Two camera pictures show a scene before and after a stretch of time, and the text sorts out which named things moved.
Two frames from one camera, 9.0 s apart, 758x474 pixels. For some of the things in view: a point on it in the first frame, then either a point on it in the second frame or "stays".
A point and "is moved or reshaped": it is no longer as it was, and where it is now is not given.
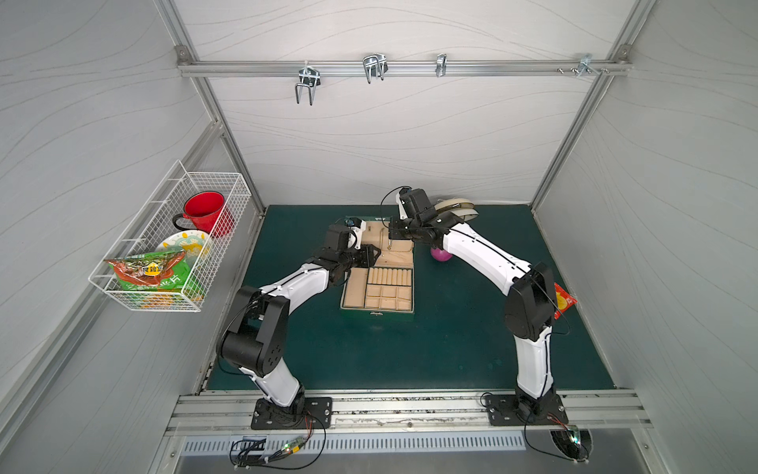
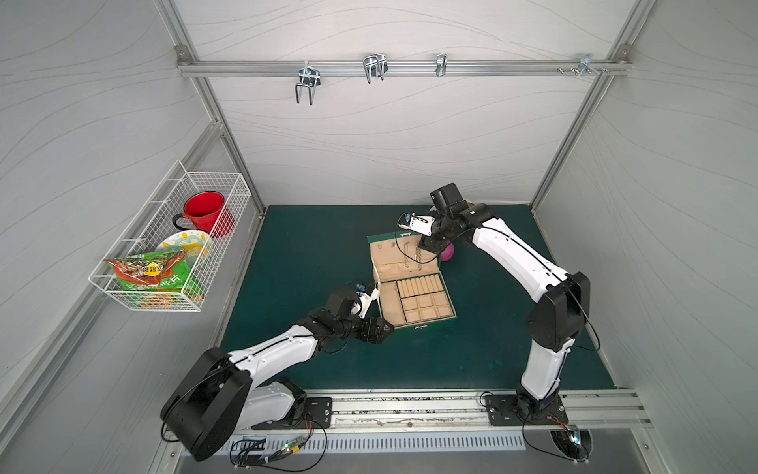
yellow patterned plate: (195, 245) stays
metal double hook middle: (375, 65) stays
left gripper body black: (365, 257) to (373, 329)
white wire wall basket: (168, 256) stays
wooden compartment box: (386, 286) is moved or reshaped
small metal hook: (441, 64) stays
